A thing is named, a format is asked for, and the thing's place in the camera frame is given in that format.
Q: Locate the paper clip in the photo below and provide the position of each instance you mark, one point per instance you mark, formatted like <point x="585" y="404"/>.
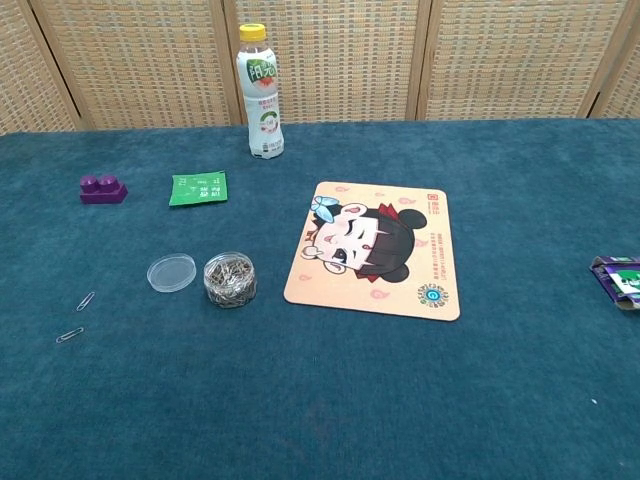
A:
<point x="85" y="302"/>
<point x="70" y="334"/>

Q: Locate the cartoon girl mouse pad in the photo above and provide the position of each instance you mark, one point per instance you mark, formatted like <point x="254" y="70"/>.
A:
<point x="380" y="250"/>

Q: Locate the clear jar of paper clips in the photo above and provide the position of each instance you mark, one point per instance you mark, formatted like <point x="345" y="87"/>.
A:
<point x="230" y="282"/>

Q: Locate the green sachet packet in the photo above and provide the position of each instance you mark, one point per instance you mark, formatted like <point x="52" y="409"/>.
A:
<point x="200" y="189"/>

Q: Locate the yellow-capped drink bottle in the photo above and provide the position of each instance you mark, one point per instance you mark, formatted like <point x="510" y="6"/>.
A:
<point x="262" y="110"/>

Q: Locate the blue felt table cloth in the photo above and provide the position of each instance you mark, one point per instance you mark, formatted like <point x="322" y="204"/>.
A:
<point x="350" y="380"/>

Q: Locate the clear round plastic lid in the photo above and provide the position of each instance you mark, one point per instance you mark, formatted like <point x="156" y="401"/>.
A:
<point x="171" y="274"/>

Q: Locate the woven folding screen panel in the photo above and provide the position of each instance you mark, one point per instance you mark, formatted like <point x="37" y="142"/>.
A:
<point x="345" y="55"/>
<point x="140" y="60"/>
<point x="515" y="55"/>
<point x="25" y="65"/>
<point x="625" y="80"/>

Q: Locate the purple toy building block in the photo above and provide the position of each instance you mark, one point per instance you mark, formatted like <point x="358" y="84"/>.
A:
<point x="102" y="192"/>

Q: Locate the flattened purple milk carton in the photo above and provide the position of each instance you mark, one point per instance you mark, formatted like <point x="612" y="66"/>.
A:
<point x="620" y="282"/>

